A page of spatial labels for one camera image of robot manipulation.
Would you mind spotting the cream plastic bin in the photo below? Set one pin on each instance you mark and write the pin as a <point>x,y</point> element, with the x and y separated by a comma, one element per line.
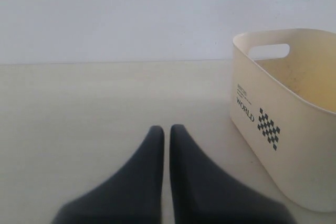
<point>283,104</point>

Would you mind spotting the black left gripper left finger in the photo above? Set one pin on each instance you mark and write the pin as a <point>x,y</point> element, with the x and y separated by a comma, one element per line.
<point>131,195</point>

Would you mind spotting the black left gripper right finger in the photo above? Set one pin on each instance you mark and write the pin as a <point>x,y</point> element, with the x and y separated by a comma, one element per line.
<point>203,193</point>

